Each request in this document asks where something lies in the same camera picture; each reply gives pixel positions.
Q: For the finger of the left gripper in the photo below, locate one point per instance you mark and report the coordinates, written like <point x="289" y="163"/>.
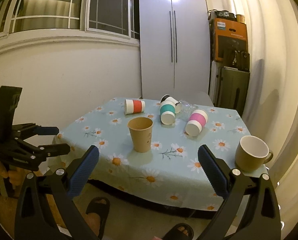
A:
<point x="39" y="130"/>
<point x="54" y="150"/>

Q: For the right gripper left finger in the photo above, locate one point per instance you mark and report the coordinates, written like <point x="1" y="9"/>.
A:
<point x="34" y="219"/>

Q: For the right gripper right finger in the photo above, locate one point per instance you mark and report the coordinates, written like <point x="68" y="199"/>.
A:
<point x="261" y="217"/>

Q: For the brown paper cup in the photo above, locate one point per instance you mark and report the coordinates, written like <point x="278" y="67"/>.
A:
<point x="141" y="133"/>

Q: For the red banded paper cup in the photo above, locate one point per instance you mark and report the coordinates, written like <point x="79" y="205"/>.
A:
<point x="133" y="106"/>

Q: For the pink banded paper cup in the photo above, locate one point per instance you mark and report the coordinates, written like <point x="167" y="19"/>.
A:
<point x="196" y="122"/>

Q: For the teal banded paper cup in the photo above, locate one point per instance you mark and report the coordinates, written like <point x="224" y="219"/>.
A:
<point x="167" y="112"/>

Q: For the black and white cup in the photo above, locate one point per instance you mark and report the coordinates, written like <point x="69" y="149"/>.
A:
<point x="177" y="103"/>

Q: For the left hand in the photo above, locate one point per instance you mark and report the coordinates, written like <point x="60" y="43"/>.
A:
<point x="16" y="177"/>

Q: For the black slipper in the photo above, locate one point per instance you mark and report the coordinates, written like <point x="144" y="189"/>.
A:
<point x="180" y="231"/>
<point x="96" y="215"/>

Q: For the beige ceramic mug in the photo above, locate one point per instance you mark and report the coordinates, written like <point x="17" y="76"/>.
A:
<point x="251" y="153"/>

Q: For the daisy print blue tablecloth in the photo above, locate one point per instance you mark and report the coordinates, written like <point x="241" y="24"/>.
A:
<point x="169" y="173"/>

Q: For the dark green folded table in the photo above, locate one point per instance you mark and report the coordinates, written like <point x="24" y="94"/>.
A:
<point x="232" y="90"/>

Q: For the white cabinet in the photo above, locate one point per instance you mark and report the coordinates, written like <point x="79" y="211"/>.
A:
<point x="175" y="47"/>

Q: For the orange cardboard box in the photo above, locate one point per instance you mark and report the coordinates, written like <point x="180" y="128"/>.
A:
<point x="227" y="34"/>

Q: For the window frame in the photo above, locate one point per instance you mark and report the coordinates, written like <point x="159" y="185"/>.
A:
<point x="110" y="16"/>

